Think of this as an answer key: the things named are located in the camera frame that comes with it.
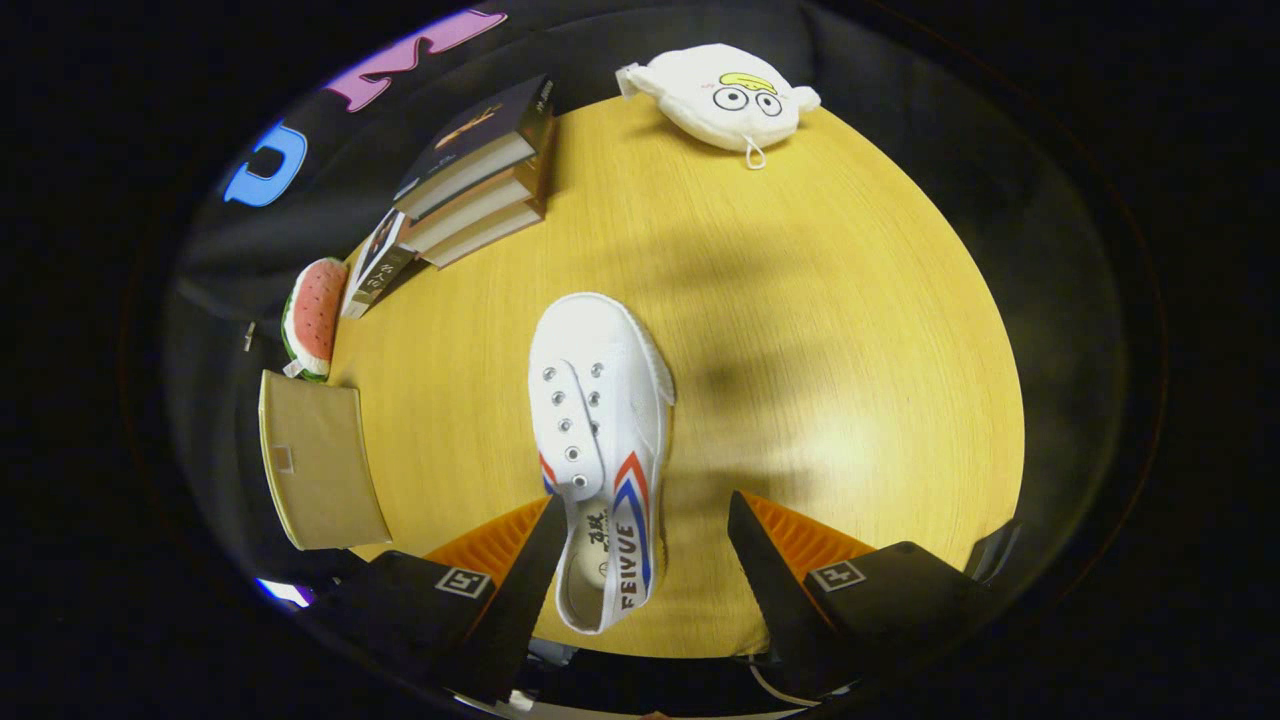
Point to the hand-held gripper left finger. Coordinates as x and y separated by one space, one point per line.
530 600

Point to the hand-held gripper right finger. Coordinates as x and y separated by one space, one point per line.
765 590

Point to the white canvas shoe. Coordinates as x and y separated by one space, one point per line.
600 400

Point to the beige fabric storage box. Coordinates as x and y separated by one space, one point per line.
320 470

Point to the open laptop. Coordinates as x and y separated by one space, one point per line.
285 592

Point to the watermelon slice plush toy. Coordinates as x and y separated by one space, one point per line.
315 315

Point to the thin brown book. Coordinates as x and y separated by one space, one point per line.
485 240

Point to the white portrait cover book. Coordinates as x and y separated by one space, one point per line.
375 265

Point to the black cover book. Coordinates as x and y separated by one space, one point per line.
475 135

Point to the white plush pouch with eyes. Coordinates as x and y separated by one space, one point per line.
720 100

